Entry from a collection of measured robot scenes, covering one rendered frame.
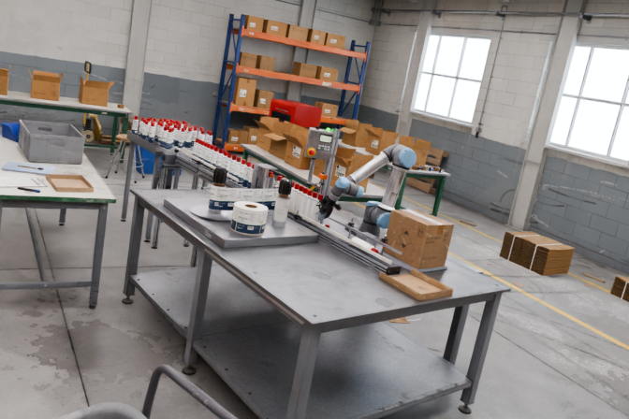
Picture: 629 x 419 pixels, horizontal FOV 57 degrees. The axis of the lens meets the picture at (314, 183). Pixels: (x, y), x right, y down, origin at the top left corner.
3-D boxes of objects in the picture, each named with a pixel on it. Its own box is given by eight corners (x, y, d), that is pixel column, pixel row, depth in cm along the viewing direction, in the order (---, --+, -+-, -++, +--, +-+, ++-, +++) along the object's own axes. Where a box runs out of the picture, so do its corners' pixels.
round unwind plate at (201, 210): (181, 207, 365) (181, 205, 364) (224, 206, 384) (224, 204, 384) (203, 222, 342) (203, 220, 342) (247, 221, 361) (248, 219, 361)
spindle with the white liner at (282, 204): (269, 223, 365) (276, 177, 359) (280, 223, 371) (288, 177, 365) (276, 227, 358) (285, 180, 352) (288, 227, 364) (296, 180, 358)
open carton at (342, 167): (314, 181, 570) (320, 144, 562) (353, 182, 600) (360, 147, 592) (336, 192, 540) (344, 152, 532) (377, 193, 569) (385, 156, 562)
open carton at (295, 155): (275, 161, 643) (281, 127, 635) (309, 163, 668) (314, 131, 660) (292, 169, 612) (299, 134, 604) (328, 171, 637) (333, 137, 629)
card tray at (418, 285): (378, 278, 317) (380, 271, 316) (411, 274, 334) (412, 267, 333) (419, 301, 295) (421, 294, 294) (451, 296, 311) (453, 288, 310)
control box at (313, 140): (304, 154, 397) (309, 126, 394) (329, 158, 399) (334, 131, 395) (305, 156, 388) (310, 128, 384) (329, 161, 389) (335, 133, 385)
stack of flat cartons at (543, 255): (497, 255, 723) (504, 231, 717) (524, 253, 754) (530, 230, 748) (542, 276, 672) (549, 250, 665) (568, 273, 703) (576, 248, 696)
